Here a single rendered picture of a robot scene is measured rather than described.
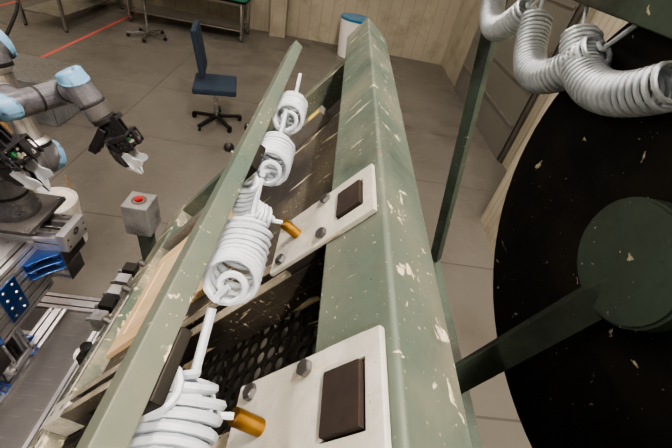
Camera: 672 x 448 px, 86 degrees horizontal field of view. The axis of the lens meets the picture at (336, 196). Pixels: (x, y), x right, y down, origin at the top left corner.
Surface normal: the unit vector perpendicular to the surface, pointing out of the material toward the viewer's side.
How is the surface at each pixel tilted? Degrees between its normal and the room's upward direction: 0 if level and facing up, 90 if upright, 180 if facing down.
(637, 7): 90
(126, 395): 37
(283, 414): 53
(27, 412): 0
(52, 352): 0
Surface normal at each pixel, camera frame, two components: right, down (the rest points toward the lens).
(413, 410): 0.73, -0.51
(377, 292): -0.68, -0.61
